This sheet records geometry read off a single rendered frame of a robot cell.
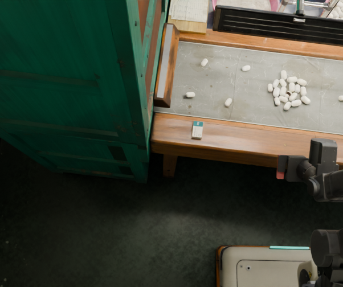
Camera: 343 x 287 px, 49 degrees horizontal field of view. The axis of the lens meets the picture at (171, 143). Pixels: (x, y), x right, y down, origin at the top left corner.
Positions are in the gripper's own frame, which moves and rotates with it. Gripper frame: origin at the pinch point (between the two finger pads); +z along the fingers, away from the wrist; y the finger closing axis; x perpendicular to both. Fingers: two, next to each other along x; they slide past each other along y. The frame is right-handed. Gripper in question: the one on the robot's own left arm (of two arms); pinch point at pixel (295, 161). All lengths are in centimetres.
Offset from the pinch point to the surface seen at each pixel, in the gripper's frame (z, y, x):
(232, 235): 80, 0, 62
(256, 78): 39.9, 3.6, -22.0
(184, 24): 46, 31, -41
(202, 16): 47, 25, -44
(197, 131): 25.4, 26.4, -3.3
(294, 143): 26.0, -8.3, -0.1
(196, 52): 45, 26, -31
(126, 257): 75, 56, 73
